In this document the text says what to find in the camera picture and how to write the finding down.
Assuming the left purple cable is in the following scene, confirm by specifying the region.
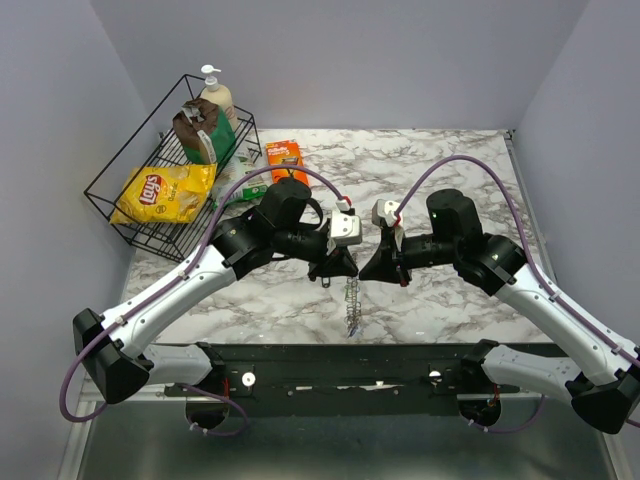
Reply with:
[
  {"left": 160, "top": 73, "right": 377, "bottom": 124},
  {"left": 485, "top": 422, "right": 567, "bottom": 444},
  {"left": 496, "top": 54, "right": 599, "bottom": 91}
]
[{"left": 58, "top": 164, "right": 354, "bottom": 424}]

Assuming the brown and green bag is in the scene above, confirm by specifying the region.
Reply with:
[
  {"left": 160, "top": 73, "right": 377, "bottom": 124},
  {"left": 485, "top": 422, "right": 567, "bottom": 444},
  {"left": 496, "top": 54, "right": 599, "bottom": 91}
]
[{"left": 172, "top": 98, "right": 236, "bottom": 165}]

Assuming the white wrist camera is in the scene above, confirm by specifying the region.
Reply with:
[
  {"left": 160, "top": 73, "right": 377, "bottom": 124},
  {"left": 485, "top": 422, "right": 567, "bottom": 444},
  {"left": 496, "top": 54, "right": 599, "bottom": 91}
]
[
  {"left": 371, "top": 199, "right": 402, "bottom": 228},
  {"left": 328, "top": 209, "right": 362, "bottom": 247}
]

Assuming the round metal keyring disc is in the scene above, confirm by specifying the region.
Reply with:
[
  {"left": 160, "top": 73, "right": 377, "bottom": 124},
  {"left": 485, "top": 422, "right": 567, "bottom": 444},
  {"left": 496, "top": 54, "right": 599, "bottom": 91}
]
[{"left": 345, "top": 277, "right": 362, "bottom": 338}]

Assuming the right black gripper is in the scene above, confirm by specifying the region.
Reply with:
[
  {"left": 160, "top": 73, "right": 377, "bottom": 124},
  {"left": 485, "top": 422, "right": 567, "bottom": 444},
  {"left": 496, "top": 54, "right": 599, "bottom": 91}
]
[{"left": 359, "top": 226, "right": 459, "bottom": 287}]

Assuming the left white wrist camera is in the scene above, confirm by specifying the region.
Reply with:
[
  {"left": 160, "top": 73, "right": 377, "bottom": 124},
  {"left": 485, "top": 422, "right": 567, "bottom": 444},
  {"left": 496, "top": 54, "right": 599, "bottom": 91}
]
[{"left": 328, "top": 209, "right": 362, "bottom": 247}]

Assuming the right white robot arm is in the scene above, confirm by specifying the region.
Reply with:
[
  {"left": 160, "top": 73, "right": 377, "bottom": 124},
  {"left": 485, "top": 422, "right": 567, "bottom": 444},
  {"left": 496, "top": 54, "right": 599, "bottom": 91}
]
[{"left": 359, "top": 189, "right": 639, "bottom": 434}]

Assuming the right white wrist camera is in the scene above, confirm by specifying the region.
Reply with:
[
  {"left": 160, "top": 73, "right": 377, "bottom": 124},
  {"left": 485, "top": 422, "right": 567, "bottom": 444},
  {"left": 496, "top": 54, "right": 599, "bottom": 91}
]
[{"left": 371, "top": 199, "right": 402, "bottom": 228}]

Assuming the white and green packet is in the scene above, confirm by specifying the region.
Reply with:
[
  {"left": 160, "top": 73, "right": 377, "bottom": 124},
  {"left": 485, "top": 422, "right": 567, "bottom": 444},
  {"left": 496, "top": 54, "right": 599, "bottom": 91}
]
[{"left": 210, "top": 149, "right": 271, "bottom": 206}]

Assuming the cream pump lotion bottle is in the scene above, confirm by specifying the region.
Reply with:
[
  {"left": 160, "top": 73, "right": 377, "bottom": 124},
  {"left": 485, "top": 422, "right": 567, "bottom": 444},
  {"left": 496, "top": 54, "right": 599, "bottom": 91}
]
[{"left": 200, "top": 64, "right": 239, "bottom": 132}]

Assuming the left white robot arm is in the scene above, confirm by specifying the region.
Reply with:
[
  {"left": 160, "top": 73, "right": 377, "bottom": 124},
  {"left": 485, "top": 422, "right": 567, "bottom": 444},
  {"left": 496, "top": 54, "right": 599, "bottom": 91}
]
[{"left": 72, "top": 178, "right": 362, "bottom": 405}]

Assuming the black wire rack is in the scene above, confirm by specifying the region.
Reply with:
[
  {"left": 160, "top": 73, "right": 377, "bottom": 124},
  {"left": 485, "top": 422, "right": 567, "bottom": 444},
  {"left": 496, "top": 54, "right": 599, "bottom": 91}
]
[{"left": 83, "top": 73, "right": 262, "bottom": 265}]

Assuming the yellow Lays chips bag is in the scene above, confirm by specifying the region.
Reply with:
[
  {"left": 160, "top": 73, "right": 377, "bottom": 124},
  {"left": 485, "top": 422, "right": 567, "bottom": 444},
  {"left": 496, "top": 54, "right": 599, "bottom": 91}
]
[{"left": 109, "top": 164, "right": 217, "bottom": 224}]

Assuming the orange Gillette razor box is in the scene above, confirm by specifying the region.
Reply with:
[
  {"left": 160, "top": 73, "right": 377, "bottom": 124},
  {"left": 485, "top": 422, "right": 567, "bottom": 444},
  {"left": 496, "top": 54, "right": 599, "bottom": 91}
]
[{"left": 266, "top": 140, "right": 309, "bottom": 186}]

